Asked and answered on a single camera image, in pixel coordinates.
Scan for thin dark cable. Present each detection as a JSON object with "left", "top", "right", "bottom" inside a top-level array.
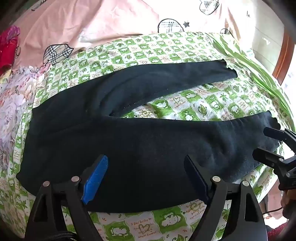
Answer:
[{"left": 264, "top": 207, "right": 284, "bottom": 219}]

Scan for pink quilt with heart prints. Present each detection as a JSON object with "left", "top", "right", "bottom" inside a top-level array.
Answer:
[{"left": 11, "top": 0, "right": 257, "bottom": 72}]

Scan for red cloth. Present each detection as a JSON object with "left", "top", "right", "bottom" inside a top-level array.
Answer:
[{"left": 0, "top": 25, "right": 21, "bottom": 77}]

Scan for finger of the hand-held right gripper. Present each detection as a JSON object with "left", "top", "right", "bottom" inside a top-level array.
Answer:
[
  {"left": 252, "top": 148, "right": 296, "bottom": 169},
  {"left": 264, "top": 127, "right": 296, "bottom": 145}
]

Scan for green checkered printed bedsheet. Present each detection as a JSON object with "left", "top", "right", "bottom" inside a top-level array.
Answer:
[{"left": 0, "top": 31, "right": 293, "bottom": 241}]

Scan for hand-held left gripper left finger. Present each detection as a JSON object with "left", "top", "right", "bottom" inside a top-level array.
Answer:
[{"left": 24, "top": 154, "right": 109, "bottom": 241}]

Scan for person's right hand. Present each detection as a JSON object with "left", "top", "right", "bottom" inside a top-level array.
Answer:
[{"left": 280, "top": 190, "right": 296, "bottom": 219}]

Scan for wooden frame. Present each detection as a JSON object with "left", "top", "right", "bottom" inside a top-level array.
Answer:
[{"left": 272, "top": 30, "right": 295, "bottom": 85}]

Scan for person's red fuzzy garment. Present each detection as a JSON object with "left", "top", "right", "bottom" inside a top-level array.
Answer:
[{"left": 266, "top": 224, "right": 296, "bottom": 241}]

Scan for pale floral cloth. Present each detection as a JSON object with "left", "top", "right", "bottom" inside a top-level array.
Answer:
[{"left": 0, "top": 65, "right": 50, "bottom": 172}]

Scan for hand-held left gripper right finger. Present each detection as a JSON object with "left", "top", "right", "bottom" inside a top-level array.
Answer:
[{"left": 184, "top": 155, "right": 266, "bottom": 241}]

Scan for black pants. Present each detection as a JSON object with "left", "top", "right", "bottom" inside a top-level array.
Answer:
[{"left": 16, "top": 59, "right": 281, "bottom": 213}]

